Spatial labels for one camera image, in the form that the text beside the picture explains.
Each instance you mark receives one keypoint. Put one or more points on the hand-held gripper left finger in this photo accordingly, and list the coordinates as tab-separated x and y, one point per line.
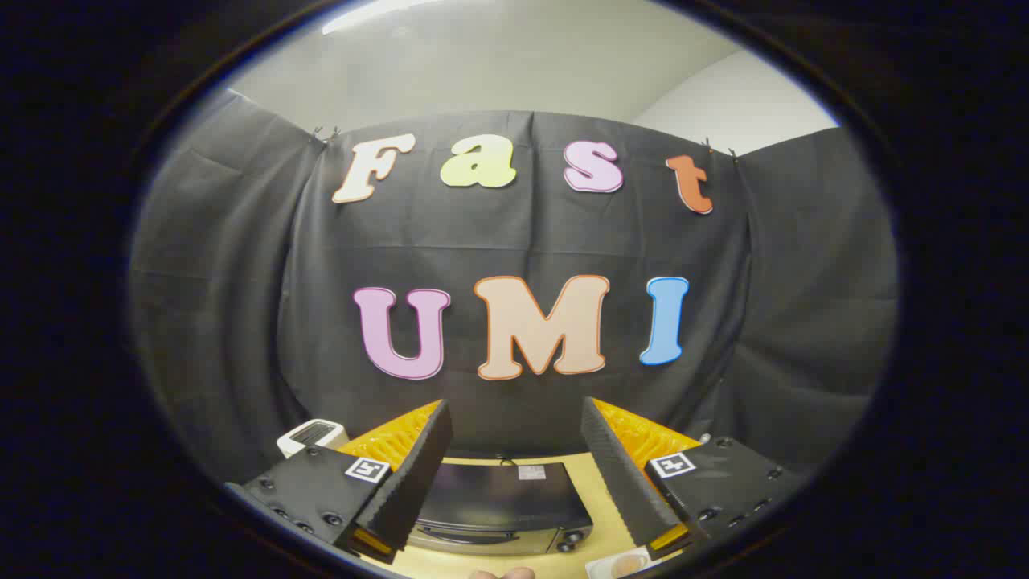
414	474

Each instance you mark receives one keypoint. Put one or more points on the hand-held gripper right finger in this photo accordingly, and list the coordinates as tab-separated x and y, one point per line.
615	474

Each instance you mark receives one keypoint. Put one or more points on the black toaster oven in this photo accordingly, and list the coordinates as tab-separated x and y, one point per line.
498	498

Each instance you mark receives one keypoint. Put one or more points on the sugared round bun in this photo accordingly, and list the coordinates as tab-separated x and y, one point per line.
627	567

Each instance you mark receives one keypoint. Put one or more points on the white bread toaster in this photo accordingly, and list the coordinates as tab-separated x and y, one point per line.
309	434

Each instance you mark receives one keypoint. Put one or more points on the white square plate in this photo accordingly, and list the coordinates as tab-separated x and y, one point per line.
599	567

